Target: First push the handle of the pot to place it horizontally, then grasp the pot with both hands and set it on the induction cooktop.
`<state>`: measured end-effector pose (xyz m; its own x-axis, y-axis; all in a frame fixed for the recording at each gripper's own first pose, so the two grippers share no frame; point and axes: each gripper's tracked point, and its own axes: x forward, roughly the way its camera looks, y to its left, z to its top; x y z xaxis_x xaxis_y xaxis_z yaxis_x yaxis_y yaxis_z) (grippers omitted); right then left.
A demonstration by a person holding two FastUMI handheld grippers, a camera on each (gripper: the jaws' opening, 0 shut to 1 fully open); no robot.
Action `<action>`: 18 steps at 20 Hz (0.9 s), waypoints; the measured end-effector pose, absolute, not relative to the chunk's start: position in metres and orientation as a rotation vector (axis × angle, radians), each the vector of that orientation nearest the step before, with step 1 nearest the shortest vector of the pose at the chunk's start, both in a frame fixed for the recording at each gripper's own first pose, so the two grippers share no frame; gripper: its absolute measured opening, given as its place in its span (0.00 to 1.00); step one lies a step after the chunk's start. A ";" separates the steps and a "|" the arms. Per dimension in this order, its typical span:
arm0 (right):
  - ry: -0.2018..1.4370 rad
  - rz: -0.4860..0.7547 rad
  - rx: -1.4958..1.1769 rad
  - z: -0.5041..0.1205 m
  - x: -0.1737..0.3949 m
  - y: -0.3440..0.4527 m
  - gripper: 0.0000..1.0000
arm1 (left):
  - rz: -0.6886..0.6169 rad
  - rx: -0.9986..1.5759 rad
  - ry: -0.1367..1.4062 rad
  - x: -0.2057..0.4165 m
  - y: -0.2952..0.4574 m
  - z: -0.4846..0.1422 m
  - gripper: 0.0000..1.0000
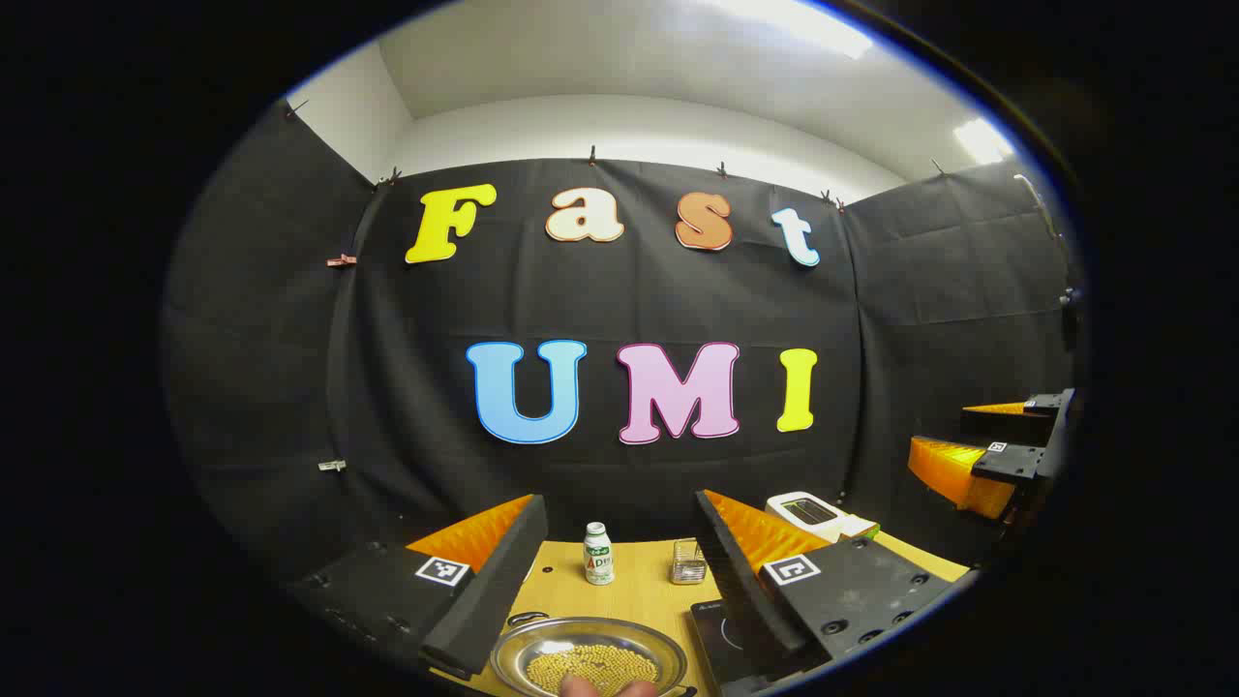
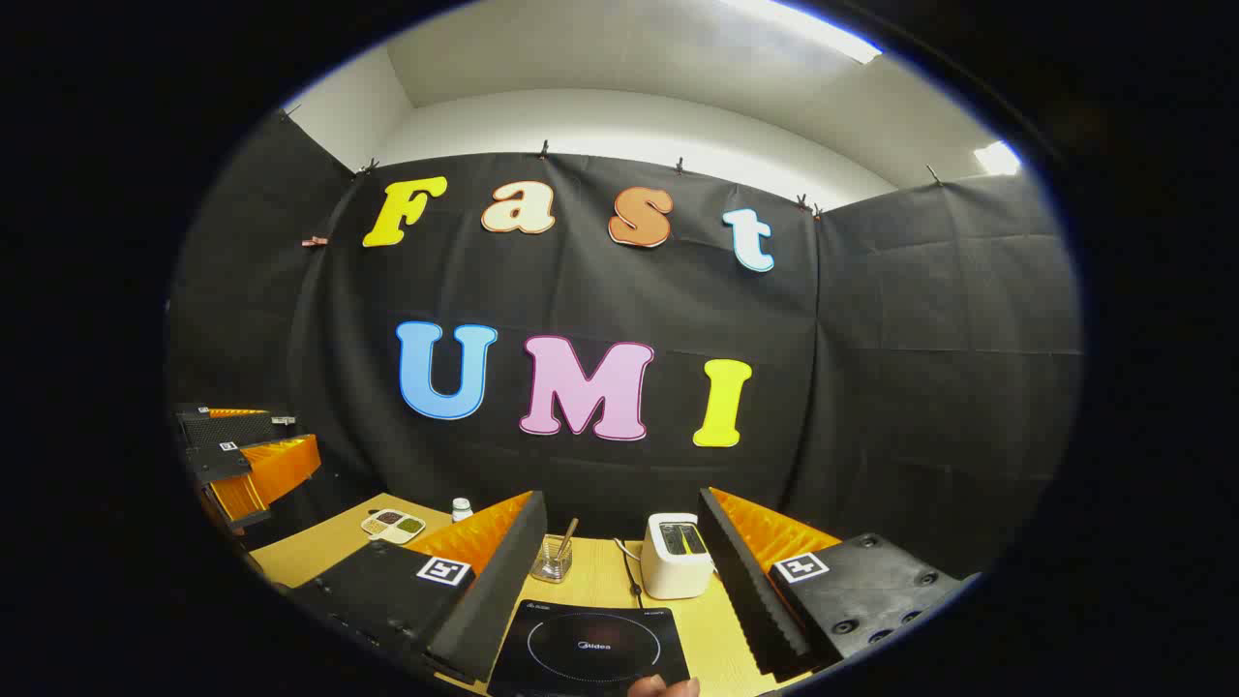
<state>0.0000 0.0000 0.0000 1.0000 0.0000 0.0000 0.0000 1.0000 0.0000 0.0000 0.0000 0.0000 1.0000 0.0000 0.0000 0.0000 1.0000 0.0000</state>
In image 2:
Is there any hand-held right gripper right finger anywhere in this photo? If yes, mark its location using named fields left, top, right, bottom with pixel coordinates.
left=697, top=487, right=969, bottom=683

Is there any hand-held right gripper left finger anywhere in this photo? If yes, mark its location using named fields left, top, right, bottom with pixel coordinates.
left=290, top=490, right=549, bottom=683

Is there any black induction cooktop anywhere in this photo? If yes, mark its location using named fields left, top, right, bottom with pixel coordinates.
left=487, top=599, right=691, bottom=697

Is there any white toaster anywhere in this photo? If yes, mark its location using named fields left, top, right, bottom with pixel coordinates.
left=642, top=513, right=717, bottom=601

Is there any white divided bean dish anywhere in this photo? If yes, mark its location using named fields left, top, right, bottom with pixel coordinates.
left=360, top=508, right=427, bottom=545

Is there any black backdrop cloth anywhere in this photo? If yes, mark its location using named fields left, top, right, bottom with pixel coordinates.
left=166, top=106, right=1083, bottom=582

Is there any small ceiling light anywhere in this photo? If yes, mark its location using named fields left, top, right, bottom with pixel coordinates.
left=973, top=140, right=1023, bottom=177

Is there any long ceiling light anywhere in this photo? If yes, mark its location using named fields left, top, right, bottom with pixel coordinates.
left=721, top=0, right=884, bottom=65

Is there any metal wire utensil holder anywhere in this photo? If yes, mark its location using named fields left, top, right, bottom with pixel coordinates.
left=529, top=534, right=574, bottom=584

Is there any black power cable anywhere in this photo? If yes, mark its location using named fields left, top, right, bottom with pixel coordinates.
left=613, top=538, right=646, bottom=611

